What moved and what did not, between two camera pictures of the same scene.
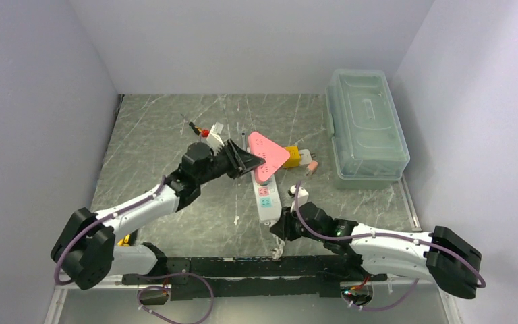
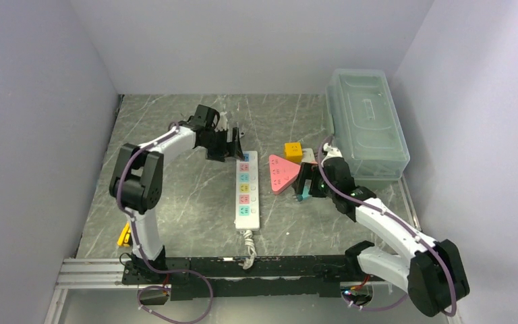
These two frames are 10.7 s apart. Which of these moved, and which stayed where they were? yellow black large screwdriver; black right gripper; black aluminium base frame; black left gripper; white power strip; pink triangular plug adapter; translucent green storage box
Moved: black left gripper; white power strip; pink triangular plug adapter; black right gripper
Stayed: translucent green storage box; black aluminium base frame; yellow black large screwdriver
